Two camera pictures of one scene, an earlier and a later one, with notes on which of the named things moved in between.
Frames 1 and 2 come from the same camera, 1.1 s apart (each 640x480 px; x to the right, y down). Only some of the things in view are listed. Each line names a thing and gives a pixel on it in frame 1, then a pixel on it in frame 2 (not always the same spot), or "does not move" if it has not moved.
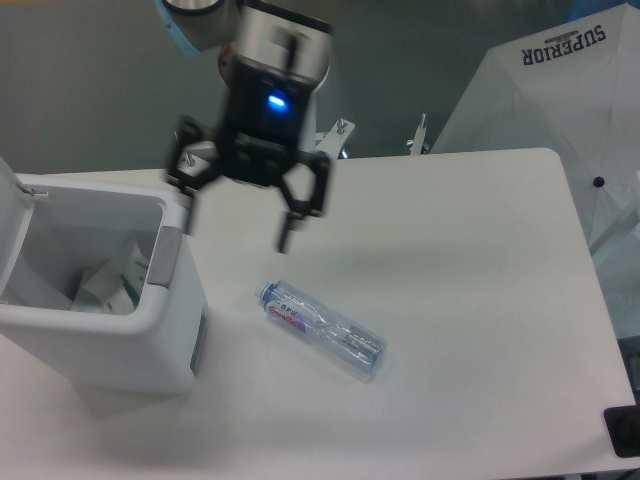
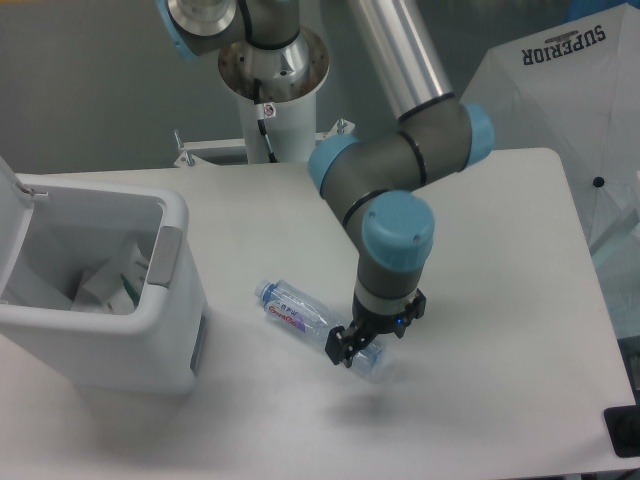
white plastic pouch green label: (114, 287) does not move
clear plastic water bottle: (328, 333) does not move
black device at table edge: (623, 427) does not move
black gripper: (271, 73) → (342, 345)
